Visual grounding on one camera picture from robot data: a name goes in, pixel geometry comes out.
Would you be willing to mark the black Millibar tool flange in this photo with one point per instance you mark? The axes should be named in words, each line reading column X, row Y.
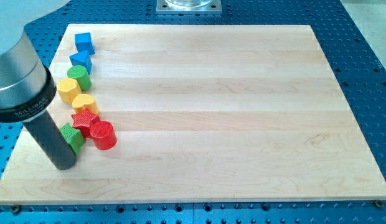
column 32, row 107

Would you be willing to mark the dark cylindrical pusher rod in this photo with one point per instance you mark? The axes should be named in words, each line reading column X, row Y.
column 47, row 135

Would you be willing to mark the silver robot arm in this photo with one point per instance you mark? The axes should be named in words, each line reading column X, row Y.
column 26, row 90

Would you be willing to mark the red circle block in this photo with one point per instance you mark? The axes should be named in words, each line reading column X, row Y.
column 103, row 135

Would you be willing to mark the green circle block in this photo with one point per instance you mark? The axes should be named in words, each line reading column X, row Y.
column 81, row 75

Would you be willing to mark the green square block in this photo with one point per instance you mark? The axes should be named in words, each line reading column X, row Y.
column 73, row 137

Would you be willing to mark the red star block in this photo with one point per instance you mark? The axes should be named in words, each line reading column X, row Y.
column 84, row 120

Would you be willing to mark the yellow hexagon block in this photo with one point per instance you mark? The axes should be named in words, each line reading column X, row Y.
column 68, row 89

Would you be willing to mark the yellow heart block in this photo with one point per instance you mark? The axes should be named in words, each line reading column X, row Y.
column 85, row 101

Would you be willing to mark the blue triangle block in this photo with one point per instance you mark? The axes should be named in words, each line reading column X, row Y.
column 82, row 58

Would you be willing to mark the left board clamp screw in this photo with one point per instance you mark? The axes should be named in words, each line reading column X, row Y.
column 15, row 209

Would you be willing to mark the board clamp screw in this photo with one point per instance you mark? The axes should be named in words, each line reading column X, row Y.
column 379, row 204
column 15, row 209

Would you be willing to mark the blue cube block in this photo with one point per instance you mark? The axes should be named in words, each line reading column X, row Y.
column 83, row 41

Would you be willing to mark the light wooden board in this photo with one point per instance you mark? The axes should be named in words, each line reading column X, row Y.
column 205, row 114

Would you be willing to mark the right board clamp screw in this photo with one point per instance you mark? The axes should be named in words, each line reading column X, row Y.
column 379, row 204

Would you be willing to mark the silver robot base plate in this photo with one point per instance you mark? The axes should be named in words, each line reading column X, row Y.
column 188, row 6

